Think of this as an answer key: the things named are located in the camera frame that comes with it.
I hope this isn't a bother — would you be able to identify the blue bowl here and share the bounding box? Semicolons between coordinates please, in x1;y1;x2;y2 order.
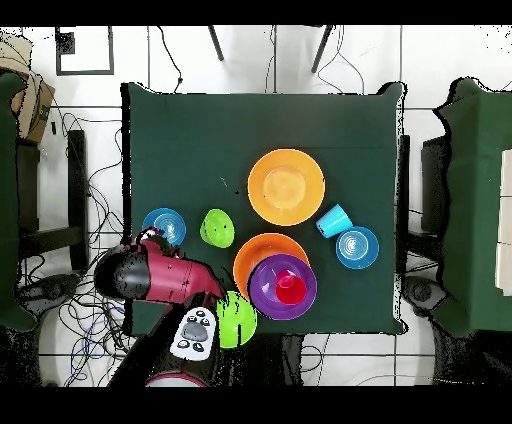
335;225;380;270
141;207;188;247

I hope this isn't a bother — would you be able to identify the small green bowl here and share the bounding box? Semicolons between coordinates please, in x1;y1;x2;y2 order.
199;208;236;250

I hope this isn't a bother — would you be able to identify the large orange bowl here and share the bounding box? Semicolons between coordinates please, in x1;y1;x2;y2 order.
246;148;327;228
232;232;311;299

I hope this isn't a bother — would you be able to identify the large green bowl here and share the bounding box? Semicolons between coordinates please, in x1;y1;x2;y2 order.
215;290;259;349

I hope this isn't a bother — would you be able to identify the purple bowl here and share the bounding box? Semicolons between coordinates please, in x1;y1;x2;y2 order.
247;253;319;322

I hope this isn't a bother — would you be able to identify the red cup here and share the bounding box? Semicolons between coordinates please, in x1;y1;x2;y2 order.
274;268;309;307

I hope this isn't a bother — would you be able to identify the blue cup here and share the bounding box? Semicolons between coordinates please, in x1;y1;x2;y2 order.
315;202;354;240

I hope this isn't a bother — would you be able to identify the white box stack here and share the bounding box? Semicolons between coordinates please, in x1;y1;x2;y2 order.
494;148;512;297

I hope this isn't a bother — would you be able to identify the dark green table cloth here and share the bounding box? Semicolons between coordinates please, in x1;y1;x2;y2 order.
121;81;407;337

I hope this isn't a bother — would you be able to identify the dark green covered table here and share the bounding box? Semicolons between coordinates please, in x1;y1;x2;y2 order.
433;77;512;338
0;72;39;333

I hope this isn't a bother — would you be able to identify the cardboard box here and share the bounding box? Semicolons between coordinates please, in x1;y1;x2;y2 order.
0;31;56;145

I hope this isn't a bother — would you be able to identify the black tripod leg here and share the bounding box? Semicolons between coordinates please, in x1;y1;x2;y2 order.
206;25;226;62
310;25;334;74

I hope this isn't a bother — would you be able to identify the black metal stand frame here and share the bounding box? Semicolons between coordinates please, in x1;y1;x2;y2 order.
15;129;91;273

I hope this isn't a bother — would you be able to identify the black pedestal foot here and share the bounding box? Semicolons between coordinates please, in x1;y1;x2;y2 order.
401;275;447;311
17;273;87;317

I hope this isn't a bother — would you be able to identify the black cable with connector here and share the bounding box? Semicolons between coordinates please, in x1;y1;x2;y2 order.
156;25;184;94

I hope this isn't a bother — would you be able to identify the black floor frame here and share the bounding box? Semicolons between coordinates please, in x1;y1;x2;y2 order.
54;25;116;77

